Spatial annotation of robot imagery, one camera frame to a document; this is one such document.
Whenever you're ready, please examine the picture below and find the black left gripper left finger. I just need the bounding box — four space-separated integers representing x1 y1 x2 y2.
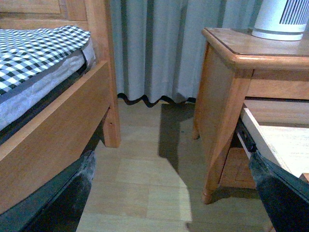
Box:
0 150 96 232

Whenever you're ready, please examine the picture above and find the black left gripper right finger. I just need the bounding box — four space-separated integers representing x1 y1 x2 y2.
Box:
249 152 309 232

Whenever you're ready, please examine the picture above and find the grey mattress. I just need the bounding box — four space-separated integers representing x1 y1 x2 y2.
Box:
0 39 96 130

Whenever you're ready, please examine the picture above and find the wooden nightstand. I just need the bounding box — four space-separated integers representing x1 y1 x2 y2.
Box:
192 28 309 204

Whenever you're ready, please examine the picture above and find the wooden drawer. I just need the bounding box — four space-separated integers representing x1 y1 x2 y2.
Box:
235 100 309 182
219 147 255 189

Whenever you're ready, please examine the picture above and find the white cylindrical air purifier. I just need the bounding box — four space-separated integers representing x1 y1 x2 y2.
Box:
252 0 309 41

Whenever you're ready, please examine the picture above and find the grey pleated curtain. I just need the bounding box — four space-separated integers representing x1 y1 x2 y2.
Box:
110 0 262 105

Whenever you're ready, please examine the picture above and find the wooden bed frame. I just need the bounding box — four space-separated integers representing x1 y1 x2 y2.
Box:
0 0 121 212

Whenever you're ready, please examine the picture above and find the checkered bed sheet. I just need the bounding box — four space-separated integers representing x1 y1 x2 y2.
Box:
0 26 91 95

